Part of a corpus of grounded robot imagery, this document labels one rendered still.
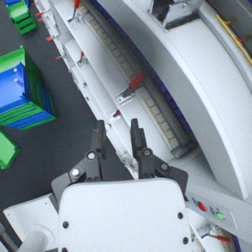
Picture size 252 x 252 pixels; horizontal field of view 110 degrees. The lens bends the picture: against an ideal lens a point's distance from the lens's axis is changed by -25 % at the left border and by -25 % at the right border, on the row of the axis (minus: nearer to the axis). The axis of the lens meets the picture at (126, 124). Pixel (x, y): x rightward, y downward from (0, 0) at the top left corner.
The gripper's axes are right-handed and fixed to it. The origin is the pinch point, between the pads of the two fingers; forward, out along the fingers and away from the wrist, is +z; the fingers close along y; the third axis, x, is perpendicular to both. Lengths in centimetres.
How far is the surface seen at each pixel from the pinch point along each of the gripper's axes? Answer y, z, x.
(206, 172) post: 12.5, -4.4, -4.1
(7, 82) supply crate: -60, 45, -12
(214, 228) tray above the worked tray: 27.4, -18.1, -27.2
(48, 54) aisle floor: -66, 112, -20
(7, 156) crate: -93, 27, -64
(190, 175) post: 11.2, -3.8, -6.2
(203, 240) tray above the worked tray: 24.1, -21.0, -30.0
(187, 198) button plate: 11.5, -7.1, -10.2
